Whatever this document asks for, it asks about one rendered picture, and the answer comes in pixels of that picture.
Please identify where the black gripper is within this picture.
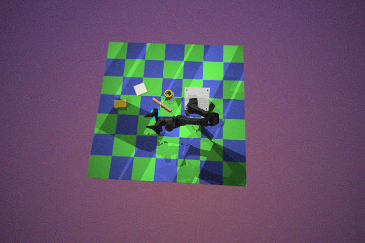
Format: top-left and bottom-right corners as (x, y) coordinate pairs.
(144, 108), (166, 134)

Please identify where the white square tile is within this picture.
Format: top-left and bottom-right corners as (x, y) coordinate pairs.
(134, 83), (147, 96)

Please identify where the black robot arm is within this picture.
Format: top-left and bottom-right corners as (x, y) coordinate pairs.
(154, 98), (219, 132)

